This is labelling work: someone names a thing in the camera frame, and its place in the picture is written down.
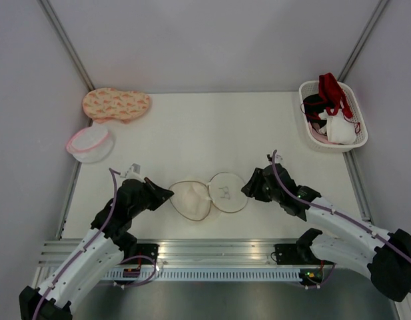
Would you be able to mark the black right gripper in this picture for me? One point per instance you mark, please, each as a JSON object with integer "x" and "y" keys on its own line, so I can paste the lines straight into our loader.
{"x": 252, "y": 186}

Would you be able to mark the black bra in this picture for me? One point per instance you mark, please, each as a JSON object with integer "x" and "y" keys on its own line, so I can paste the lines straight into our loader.
{"x": 314, "y": 106}

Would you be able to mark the aluminium frame rail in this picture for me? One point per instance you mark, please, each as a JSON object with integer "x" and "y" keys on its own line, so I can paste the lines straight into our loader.
{"x": 183, "y": 252}

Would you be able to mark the pink trimmed mesh laundry bag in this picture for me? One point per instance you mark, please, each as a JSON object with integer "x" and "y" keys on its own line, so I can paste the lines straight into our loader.
{"x": 91, "y": 144}

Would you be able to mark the pink bra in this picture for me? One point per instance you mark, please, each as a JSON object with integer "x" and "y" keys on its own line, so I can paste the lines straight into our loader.
{"x": 318, "y": 136}

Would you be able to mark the red bra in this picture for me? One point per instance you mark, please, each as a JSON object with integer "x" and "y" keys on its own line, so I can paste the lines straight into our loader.
{"x": 330, "y": 90}

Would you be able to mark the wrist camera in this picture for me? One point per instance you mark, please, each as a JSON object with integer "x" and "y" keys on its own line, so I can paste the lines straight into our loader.
{"x": 277, "y": 159}
{"x": 133, "y": 172}

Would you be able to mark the orange patterned laundry bag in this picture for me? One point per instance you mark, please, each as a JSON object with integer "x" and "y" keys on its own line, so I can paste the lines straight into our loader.
{"x": 106, "y": 104}

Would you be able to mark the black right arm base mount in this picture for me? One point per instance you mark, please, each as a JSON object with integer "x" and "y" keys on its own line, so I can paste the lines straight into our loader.
{"x": 287, "y": 254}

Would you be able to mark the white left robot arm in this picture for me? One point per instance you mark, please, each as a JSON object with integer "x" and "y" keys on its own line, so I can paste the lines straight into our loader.
{"x": 107, "y": 244}

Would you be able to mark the white slotted cable duct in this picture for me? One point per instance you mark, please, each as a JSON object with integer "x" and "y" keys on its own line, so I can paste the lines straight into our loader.
{"x": 206, "y": 274}

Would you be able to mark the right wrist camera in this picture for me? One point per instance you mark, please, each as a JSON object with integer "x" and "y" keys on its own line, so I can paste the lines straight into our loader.
{"x": 277, "y": 159}

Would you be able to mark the white bra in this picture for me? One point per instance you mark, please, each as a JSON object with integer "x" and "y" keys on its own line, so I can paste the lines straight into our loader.
{"x": 337, "y": 129}

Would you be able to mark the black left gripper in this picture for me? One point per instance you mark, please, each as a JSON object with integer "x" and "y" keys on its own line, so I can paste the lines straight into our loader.
{"x": 158, "y": 193}

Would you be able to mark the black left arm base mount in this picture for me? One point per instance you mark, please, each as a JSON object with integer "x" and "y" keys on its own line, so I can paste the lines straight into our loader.
{"x": 146, "y": 253}

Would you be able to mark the cream mesh laundry bag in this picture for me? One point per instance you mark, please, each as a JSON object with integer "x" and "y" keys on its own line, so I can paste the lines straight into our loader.
{"x": 194, "y": 199}

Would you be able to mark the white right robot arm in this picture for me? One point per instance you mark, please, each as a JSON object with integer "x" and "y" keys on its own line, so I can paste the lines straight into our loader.
{"x": 381, "y": 256}

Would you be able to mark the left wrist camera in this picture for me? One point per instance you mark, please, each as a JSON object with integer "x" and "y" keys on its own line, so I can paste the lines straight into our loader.
{"x": 133, "y": 172}

